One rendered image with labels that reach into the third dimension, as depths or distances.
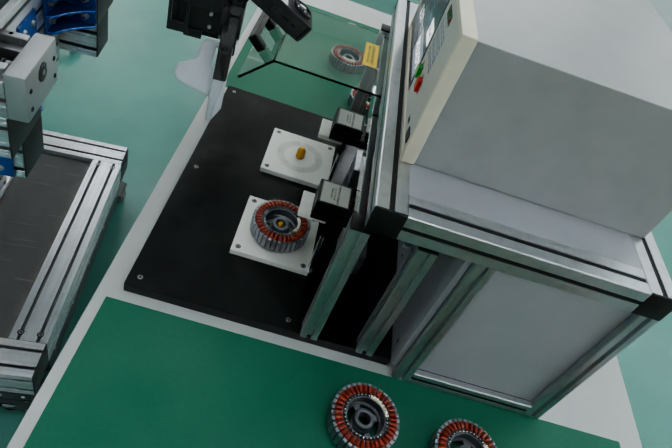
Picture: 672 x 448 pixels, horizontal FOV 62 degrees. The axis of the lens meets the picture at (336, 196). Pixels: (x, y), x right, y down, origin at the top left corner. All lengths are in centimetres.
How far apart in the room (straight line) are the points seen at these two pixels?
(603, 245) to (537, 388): 31
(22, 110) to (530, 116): 79
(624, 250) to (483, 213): 22
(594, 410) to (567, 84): 68
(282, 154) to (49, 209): 85
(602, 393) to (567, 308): 39
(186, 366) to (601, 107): 70
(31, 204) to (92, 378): 103
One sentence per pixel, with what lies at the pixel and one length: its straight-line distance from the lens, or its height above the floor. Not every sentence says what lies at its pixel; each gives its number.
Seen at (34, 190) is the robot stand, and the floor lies 21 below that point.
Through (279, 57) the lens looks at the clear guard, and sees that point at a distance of 103.
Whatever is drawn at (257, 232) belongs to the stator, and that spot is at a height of 81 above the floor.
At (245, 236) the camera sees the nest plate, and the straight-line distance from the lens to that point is 107.
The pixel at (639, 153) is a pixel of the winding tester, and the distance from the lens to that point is 84.
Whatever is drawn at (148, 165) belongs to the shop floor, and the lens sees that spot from 231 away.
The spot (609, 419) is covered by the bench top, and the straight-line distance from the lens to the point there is 124.
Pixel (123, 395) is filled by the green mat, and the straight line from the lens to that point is 92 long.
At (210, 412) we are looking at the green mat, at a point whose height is 75.
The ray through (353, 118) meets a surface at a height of 92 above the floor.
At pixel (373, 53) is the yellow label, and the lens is 114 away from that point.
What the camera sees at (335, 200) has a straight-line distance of 99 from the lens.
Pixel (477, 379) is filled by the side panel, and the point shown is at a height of 79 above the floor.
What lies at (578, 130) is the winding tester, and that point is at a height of 125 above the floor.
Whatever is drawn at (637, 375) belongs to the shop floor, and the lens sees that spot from 256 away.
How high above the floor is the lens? 158
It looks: 41 degrees down
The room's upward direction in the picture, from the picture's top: 23 degrees clockwise
